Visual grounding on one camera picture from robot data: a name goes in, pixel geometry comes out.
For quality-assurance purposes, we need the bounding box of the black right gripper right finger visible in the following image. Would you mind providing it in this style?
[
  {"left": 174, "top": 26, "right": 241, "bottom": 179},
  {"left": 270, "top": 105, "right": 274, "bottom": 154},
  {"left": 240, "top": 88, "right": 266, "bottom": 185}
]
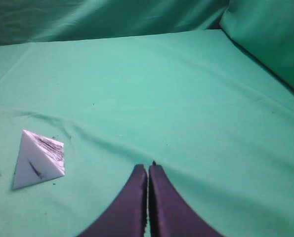
[{"left": 149, "top": 161, "right": 222, "bottom": 237}]

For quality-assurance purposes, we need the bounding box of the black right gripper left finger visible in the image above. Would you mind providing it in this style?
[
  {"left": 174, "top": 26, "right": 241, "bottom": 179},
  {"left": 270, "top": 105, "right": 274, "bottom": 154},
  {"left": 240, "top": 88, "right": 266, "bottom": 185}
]
[{"left": 79, "top": 164, "right": 147, "bottom": 237}]

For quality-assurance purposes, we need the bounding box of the green table cloth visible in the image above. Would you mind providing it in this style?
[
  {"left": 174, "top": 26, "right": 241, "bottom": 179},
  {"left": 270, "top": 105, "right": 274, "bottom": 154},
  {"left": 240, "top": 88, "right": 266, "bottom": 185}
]
[{"left": 0, "top": 30, "right": 294, "bottom": 237}]

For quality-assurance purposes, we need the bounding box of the green backdrop cloth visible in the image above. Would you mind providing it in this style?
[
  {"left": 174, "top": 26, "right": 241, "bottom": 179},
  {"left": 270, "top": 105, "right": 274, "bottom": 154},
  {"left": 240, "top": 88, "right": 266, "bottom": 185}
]
[{"left": 0, "top": 0, "right": 294, "bottom": 89}]

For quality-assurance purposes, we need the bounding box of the white square pyramid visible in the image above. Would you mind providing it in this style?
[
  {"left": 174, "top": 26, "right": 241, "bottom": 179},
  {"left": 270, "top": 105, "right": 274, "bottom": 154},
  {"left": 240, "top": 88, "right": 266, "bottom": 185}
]
[{"left": 12, "top": 130, "right": 65, "bottom": 190}]

